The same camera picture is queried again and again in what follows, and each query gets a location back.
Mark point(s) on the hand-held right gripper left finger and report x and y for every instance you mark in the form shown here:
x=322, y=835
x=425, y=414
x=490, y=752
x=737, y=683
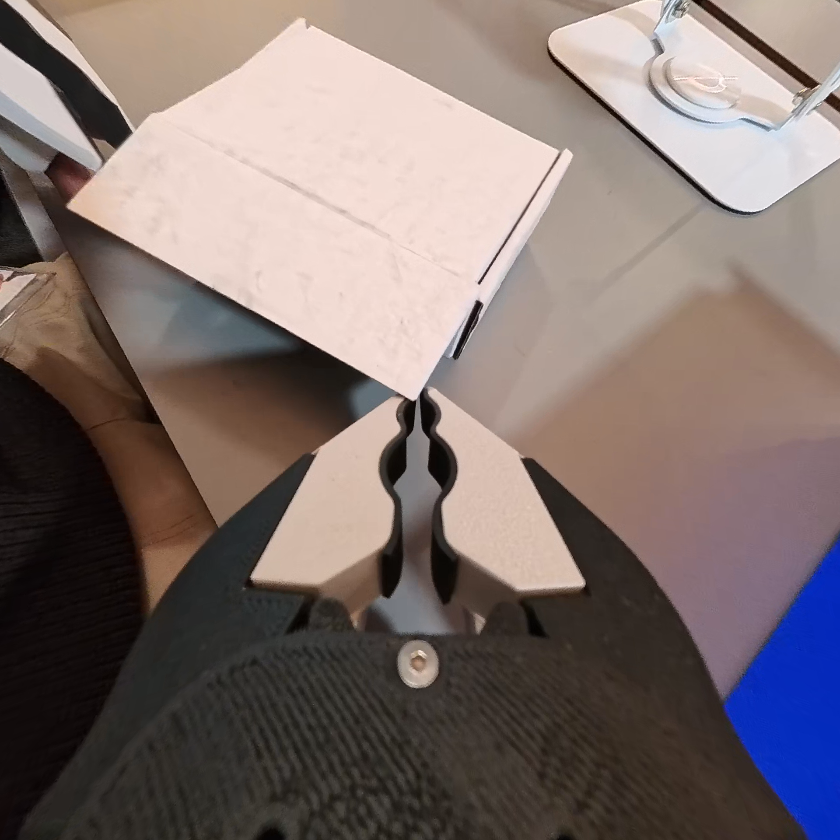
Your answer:
x=334, y=518

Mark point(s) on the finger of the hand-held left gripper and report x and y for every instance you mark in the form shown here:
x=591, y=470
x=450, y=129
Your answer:
x=72, y=46
x=33, y=111

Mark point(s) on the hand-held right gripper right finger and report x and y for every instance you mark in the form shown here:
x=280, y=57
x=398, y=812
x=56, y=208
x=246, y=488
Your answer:
x=505, y=525

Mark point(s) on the white cardboard box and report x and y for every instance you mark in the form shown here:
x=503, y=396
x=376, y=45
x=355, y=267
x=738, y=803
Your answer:
x=315, y=197

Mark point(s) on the blue plastic bin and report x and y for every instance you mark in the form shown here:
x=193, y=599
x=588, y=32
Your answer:
x=787, y=689

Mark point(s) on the grey desk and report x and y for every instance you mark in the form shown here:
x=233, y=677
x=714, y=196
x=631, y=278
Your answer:
x=656, y=361

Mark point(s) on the person's left hand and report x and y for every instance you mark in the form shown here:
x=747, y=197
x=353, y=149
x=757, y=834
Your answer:
x=69, y=180

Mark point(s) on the white stand base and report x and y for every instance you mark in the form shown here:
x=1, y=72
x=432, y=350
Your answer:
x=741, y=151

